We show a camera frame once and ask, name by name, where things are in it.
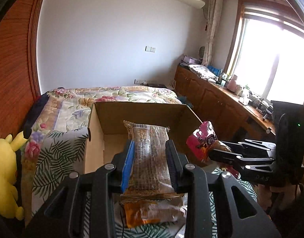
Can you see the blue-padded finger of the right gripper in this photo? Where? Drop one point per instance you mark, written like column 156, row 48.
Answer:
column 224, row 157

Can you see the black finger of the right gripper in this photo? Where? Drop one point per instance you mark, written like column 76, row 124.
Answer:
column 235, row 147

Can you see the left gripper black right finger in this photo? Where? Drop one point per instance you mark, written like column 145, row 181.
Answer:
column 176, row 162

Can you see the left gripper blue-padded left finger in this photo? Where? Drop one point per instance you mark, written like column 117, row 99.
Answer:
column 123, row 162

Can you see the clear brown grain snack pack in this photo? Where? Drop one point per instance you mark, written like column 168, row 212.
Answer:
column 150, row 178

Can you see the red brown snack bag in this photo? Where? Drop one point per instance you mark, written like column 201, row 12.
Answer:
column 203, row 141

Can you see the orange white snack bag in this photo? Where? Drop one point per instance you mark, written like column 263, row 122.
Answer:
column 145, row 212

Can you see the wooden sideboard cabinet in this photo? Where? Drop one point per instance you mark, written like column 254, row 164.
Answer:
column 231, row 120

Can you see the brown cardboard box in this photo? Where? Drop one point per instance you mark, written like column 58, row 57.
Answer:
column 111, row 124

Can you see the pink bottle on sideboard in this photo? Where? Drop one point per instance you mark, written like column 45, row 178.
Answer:
column 232, row 85

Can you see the folded cloth on sideboard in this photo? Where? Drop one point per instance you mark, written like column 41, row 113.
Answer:
column 202, row 72

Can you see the floral quilt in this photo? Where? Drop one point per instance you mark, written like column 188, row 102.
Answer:
column 58, row 123

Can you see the yellow Pikachu plush toy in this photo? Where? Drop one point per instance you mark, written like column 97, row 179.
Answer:
column 8, row 176

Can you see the wooden wardrobe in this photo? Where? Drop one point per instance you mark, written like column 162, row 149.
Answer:
column 19, row 84

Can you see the floral window curtain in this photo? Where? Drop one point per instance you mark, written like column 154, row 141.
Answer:
column 213, row 19

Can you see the white wall socket strip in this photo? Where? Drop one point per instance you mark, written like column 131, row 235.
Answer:
column 140, row 82

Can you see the window with wooden frame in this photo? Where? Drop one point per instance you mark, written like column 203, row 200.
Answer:
column 267, row 51

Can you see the white wall switch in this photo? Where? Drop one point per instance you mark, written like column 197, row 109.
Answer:
column 150, row 49

